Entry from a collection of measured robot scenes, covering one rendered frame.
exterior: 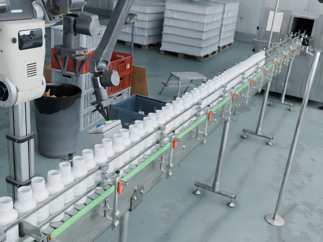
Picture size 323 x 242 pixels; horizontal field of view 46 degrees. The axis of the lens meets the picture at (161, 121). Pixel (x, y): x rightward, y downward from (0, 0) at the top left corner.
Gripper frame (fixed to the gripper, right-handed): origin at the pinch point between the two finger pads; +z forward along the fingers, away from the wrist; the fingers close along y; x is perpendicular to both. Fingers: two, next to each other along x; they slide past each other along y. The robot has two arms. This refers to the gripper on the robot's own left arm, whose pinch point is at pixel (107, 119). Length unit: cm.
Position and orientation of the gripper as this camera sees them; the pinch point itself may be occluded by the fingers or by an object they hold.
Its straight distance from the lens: 170.6
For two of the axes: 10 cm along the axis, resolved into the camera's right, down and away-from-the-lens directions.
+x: -8.7, 0.8, 4.9
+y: 4.5, -2.9, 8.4
